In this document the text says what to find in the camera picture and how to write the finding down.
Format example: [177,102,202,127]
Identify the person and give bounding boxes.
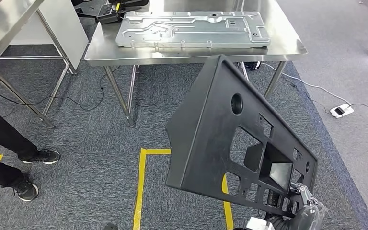
[0,78,61,202]

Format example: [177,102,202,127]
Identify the white power cable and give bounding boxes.
[262,63,351,106]

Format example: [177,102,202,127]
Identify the stamped metal panel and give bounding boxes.
[115,11,271,49]

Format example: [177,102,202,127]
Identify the black plastic plate bracket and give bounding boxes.
[165,54,319,219]

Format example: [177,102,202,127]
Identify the stainless steel side table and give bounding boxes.
[0,0,73,128]

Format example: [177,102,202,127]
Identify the black handheld controller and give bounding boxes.
[95,2,124,24]

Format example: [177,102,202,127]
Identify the white power strip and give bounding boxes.
[330,103,355,119]

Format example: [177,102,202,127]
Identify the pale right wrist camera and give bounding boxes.
[246,217,275,230]

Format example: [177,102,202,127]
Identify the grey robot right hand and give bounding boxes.
[288,182,327,230]

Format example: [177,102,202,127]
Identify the stainless steel workbench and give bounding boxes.
[84,0,309,127]

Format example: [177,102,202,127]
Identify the white cabinet panel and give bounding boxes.
[9,0,90,71]

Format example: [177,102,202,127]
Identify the yellow floor tape square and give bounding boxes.
[133,148,234,230]

